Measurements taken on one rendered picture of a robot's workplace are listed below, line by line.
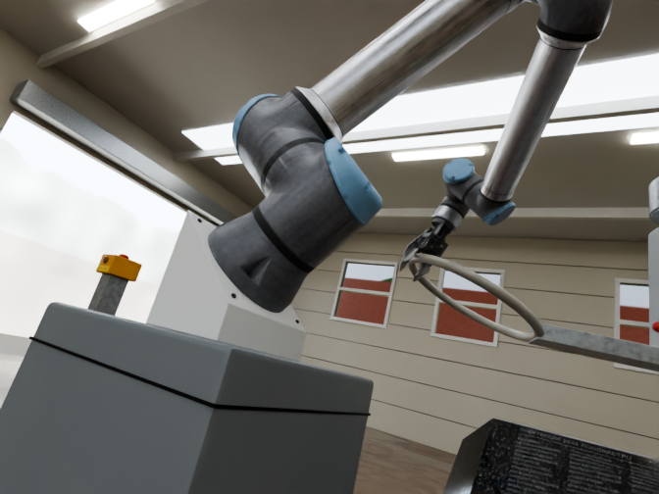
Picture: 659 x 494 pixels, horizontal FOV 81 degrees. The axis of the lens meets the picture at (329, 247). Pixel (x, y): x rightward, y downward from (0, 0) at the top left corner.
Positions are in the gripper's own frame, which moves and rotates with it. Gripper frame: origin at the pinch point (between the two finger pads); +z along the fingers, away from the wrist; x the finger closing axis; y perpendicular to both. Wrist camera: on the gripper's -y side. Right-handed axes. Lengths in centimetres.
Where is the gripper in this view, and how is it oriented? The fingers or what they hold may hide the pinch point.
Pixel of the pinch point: (408, 272)
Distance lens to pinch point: 131.1
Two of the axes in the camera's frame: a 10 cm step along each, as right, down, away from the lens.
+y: 1.9, -0.6, -9.8
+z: -5.8, 8.0, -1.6
